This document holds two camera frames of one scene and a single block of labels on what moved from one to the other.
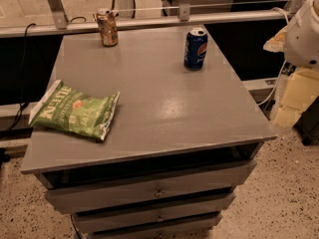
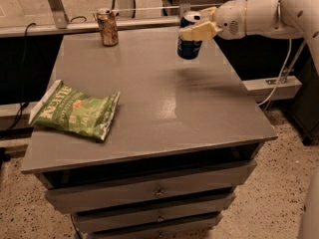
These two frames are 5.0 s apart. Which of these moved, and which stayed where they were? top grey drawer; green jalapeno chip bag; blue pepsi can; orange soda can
Moved: blue pepsi can
Stayed: top grey drawer; orange soda can; green jalapeno chip bag
